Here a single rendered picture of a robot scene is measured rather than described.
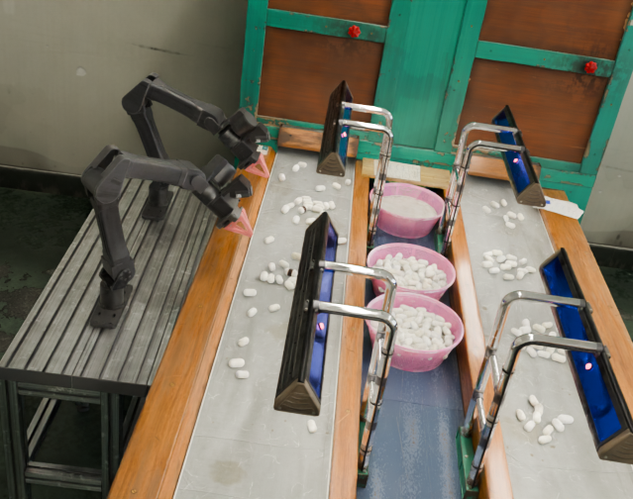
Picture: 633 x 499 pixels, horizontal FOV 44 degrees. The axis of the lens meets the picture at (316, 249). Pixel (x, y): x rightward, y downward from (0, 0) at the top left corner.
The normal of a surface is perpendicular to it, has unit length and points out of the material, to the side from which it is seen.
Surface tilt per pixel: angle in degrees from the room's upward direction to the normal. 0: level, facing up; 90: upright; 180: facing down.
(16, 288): 0
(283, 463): 0
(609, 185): 90
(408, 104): 90
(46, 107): 90
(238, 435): 0
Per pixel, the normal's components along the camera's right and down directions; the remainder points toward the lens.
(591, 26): -0.07, 0.50
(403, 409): 0.13, -0.85
